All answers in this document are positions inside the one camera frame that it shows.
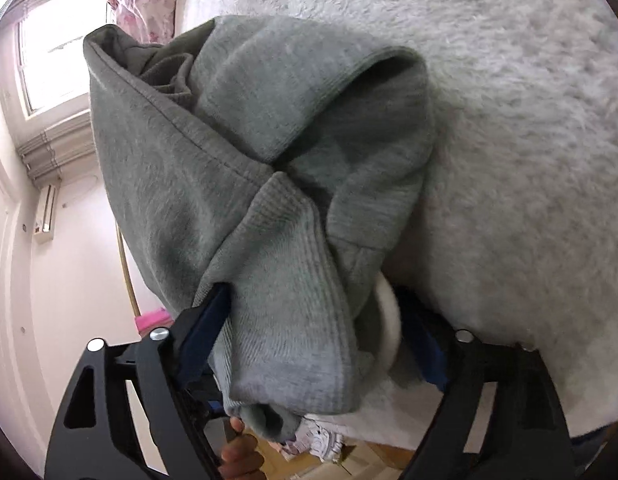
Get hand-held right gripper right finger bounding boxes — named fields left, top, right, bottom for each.
left=389, top=285, right=577, bottom=480

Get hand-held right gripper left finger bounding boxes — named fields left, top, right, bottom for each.
left=43, top=282, right=235, bottom=480

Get grey zip hoodie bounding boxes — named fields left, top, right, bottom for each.
left=83, top=15, right=437, bottom=443

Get person's left hand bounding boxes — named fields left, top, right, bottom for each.
left=220, top=417, right=267, bottom=480

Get pink box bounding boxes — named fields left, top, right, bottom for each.
left=133, top=310, right=172, bottom=336

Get white sneakers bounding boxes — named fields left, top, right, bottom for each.
left=294, top=420, right=345, bottom=461

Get white air conditioner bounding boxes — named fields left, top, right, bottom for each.
left=33, top=184, right=58, bottom=241

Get white framed window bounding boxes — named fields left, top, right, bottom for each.
left=14, top=0, right=112, bottom=116

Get purple floral quilt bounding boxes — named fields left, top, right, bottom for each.
left=92, top=0, right=177, bottom=43

